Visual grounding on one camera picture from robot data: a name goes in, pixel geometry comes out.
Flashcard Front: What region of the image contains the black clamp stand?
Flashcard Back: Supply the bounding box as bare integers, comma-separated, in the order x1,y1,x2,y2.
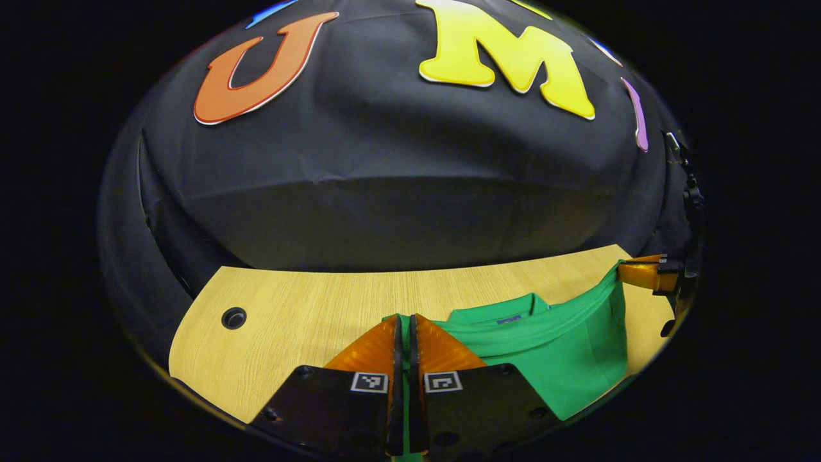
664,130,706,222

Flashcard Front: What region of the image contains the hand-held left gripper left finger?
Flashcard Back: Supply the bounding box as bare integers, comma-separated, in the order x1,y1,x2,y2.
249,313,405,458

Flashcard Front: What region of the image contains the green T-shirt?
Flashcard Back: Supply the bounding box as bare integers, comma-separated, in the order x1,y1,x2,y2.
382,260,629,462

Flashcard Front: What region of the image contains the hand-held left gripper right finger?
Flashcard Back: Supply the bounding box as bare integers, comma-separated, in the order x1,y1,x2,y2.
408,313,562,459

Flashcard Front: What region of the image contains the black backdrop cloth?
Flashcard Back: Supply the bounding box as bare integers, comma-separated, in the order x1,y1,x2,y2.
96,0,700,360

